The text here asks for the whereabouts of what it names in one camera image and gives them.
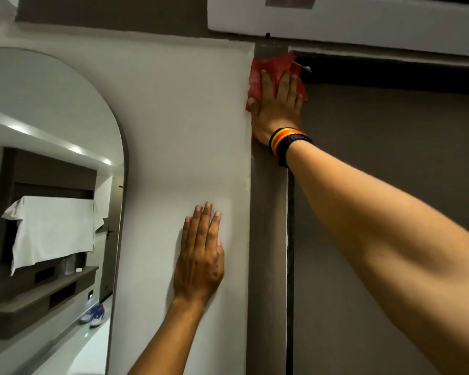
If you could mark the blue white sneaker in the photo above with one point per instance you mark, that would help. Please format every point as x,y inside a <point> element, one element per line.
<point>89,314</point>
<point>99,320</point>

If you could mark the black braided wristband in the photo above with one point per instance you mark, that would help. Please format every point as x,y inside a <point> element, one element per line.
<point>291,141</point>

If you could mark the white air conditioner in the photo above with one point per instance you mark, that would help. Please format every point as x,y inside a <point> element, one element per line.
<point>355,23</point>

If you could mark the dark brown door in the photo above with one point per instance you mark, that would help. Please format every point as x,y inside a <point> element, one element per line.
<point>394,124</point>

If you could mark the arched wall mirror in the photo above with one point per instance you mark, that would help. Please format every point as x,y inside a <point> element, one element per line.
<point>54,124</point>

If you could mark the person's left middle finger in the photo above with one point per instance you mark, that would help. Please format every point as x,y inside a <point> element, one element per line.
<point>205,224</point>

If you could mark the person's right little finger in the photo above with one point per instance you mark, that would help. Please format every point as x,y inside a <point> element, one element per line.
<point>299,103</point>

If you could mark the person's left forearm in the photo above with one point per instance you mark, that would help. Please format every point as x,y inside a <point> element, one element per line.
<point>168,339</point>

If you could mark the person's left hand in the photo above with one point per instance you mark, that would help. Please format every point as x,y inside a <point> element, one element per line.
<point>198,265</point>

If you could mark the person's right middle finger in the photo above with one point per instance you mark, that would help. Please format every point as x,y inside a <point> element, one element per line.
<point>283,88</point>

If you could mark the person's right thumb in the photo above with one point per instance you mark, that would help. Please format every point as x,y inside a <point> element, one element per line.
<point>252,102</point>

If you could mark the white draped sheet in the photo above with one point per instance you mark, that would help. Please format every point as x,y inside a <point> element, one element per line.
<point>50,226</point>

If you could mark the person's left little finger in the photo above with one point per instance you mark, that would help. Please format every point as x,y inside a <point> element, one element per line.
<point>186,232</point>

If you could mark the person's left thumb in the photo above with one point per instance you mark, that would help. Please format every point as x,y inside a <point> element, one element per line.
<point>221,251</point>

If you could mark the person's right forearm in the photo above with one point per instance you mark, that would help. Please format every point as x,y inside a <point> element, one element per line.
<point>383,238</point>

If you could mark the person's right hand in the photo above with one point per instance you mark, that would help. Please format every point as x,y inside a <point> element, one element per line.
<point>275,117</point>

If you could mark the orange yellow striped wristband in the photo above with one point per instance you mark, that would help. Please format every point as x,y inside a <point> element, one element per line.
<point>279,136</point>

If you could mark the brown door frame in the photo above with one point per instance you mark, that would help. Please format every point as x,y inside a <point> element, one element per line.
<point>267,238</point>

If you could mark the grey wooden wall shelf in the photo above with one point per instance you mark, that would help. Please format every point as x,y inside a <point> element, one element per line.
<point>31,304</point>

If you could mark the red cleaning cloth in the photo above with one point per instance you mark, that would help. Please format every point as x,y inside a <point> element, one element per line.
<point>275,68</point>

